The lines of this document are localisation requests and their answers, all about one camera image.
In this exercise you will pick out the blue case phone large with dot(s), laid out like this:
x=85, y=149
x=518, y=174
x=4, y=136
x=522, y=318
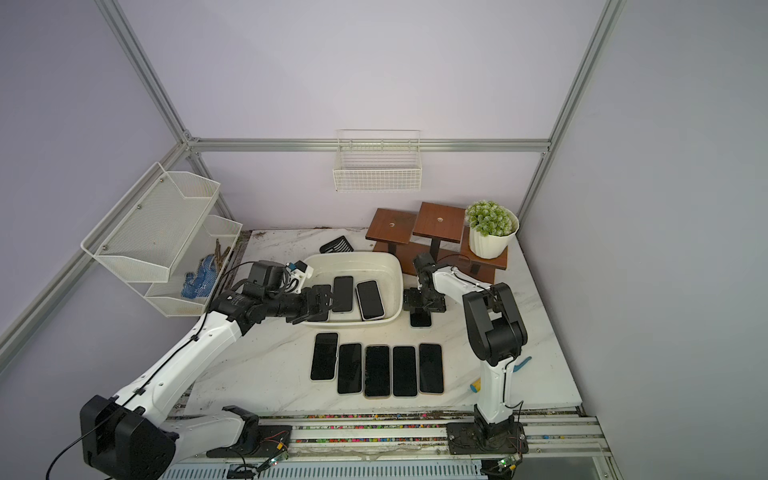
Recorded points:
x=420, y=318

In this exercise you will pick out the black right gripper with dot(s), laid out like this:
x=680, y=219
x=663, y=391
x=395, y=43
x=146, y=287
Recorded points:
x=410, y=301

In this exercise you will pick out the blue yellow toy fork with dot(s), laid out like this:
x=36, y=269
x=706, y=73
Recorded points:
x=476, y=386

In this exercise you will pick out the white plastic storage box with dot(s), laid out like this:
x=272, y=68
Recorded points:
x=384, y=268

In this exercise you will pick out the white wire wall basket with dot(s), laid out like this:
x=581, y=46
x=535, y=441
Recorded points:
x=386, y=160

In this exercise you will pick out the black phone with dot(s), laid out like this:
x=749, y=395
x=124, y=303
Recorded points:
x=343, y=294

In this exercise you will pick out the pink case phone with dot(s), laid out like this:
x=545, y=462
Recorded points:
x=370, y=301
x=431, y=375

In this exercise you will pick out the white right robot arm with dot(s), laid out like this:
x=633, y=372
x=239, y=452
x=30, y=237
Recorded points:
x=495, y=330

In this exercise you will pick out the black phone placed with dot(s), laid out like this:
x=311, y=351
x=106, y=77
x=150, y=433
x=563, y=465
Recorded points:
x=350, y=370
x=324, y=359
x=377, y=371

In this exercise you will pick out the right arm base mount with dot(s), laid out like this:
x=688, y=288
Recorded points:
x=476, y=437

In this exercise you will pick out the white mesh upper shelf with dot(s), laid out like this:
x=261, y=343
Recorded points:
x=143, y=238

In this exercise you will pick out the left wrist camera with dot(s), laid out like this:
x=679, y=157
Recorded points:
x=297, y=274

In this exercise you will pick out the brown wooden tiered stand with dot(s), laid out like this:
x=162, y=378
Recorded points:
x=437, y=230

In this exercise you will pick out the black slotted tray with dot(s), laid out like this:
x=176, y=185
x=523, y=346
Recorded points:
x=338, y=245

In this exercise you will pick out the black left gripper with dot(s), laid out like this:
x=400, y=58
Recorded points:
x=307, y=306

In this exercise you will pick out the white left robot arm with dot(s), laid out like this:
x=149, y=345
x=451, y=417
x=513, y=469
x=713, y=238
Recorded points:
x=130, y=434

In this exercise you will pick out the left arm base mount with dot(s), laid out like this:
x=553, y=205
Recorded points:
x=258, y=440

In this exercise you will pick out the blue toy in shelf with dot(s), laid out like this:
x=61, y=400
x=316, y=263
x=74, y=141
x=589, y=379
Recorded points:
x=200, y=283

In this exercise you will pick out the white ribbed plant pot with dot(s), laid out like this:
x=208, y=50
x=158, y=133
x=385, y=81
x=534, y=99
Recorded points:
x=488, y=247

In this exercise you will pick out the light blue case phone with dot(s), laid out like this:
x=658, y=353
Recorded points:
x=405, y=376

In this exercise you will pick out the green artificial plant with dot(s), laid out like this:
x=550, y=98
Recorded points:
x=491, y=219

